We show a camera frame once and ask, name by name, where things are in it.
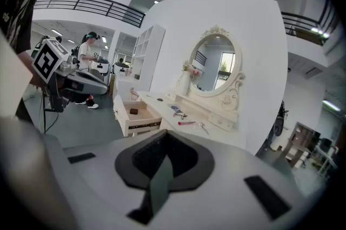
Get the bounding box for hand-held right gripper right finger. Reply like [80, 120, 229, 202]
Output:
[165, 128, 215, 192]

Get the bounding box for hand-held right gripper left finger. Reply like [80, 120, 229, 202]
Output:
[114, 128, 167, 190]

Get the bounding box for black cable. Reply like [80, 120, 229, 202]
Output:
[39, 87, 59, 134]

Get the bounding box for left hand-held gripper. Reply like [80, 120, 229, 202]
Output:
[31, 37, 109, 113]

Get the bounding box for brown wooden shelf unit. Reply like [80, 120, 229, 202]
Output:
[282, 121, 322, 170]

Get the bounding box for black metal railing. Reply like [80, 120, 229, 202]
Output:
[281, 0, 339, 46]
[33, 0, 146, 29]

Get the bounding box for person's left forearm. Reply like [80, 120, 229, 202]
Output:
[16, 49, 45, 89]

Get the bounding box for white shelving unit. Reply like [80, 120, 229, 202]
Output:
[130, 24, 167, 92]

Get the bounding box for oval white framed mirror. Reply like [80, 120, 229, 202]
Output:
[188, 24, 246, 111]

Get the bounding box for pink and white flowers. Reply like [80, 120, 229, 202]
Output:
[181, 59, 202, 77]

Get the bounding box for white rounded machine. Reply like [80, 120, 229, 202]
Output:
[113, 61, 131, 76]

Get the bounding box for white ribbed vase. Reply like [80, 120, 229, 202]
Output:
[175, 70, 191, 97]

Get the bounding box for wooden drawer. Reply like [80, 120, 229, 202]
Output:
[112, 94, 163, 138]

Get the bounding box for white dressing table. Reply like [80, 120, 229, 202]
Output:
[112, 90, 247, 149]

